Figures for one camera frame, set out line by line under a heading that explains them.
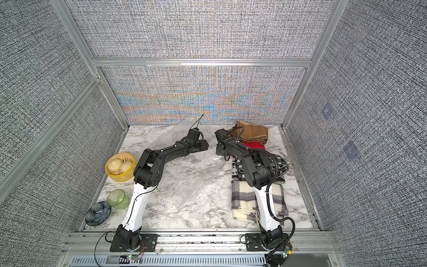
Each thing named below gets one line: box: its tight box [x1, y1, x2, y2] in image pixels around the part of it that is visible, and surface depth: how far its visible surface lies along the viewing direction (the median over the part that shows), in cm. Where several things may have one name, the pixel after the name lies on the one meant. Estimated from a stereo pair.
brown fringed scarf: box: [229, 120, 269, 145], surface depth 111 cm
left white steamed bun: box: [107, 158, 123, 172], surface depth 95 cm
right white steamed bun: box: [119, 160, 133, 173], surface depth 94 cm
